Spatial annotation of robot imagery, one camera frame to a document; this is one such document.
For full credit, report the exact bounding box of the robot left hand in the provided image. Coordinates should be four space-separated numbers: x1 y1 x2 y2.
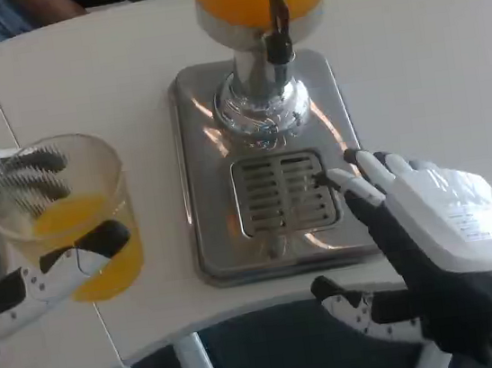
0 135 148 368

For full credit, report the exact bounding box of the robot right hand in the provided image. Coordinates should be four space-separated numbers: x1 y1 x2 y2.
292 129 492 368

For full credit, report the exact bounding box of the clear ribbed glass cup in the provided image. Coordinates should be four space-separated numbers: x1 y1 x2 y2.
0 125 151 316

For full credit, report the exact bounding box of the orange juice drink dispenser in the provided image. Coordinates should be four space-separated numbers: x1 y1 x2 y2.
156 0 388 292

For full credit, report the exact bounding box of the steel drip tray grid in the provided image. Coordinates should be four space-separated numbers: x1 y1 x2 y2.
228 145 345 240

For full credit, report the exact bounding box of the black dispenser tap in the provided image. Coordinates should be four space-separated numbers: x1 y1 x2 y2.
258 0 297 67

